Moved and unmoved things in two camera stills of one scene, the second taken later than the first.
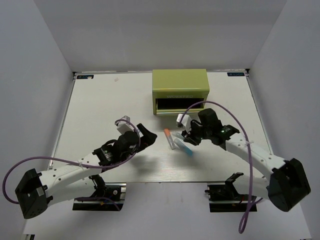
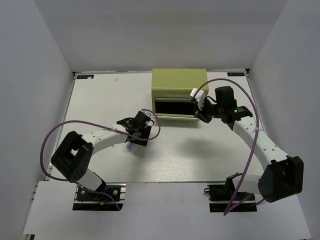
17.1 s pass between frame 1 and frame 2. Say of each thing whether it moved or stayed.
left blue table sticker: stayed
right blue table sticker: stayed
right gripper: moved
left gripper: moved
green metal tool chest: stayed
